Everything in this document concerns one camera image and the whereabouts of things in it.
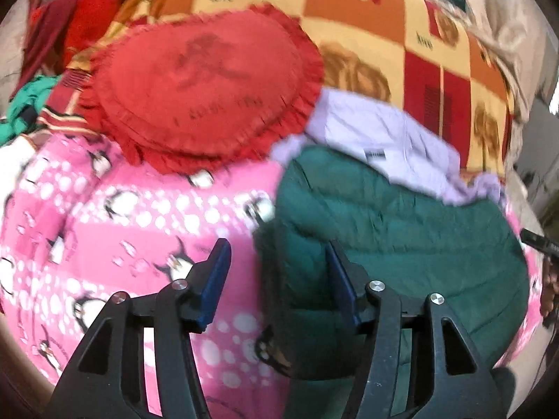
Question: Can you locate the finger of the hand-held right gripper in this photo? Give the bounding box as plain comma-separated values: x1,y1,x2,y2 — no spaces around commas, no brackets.
521,228,559,257

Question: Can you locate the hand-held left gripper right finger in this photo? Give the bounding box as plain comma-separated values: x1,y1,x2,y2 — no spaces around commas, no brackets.
325,239,509,419

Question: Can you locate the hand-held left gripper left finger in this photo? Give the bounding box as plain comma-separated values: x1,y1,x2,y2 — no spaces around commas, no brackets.
48,238,232,419

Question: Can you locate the dark green puffer jacket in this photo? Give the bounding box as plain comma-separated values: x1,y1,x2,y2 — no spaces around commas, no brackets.
253,145,532,419

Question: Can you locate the red clothes pile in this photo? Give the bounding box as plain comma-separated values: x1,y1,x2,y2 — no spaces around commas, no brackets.
20,0,128,93

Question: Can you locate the person's right hand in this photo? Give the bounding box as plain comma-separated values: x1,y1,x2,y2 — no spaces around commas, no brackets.
540,258,559,317

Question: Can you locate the pink penguin print bedsheet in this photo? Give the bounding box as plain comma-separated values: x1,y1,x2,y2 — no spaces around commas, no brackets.
0,133,547,419

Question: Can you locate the lilac jacket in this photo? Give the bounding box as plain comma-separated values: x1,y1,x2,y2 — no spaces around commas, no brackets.
270,88,510,208

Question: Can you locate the red heart-shaped frilled pillow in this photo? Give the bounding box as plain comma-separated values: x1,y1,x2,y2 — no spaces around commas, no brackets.
76,3,326,174

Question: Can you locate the beige curtain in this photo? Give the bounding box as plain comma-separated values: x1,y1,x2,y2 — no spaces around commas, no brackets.
463,0,543,124

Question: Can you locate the orange red patterned blanket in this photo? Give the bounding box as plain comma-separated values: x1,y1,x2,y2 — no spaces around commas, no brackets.
37,0,517,181

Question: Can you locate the bright green cloth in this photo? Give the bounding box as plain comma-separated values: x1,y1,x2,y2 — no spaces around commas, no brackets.
0,74,63,146

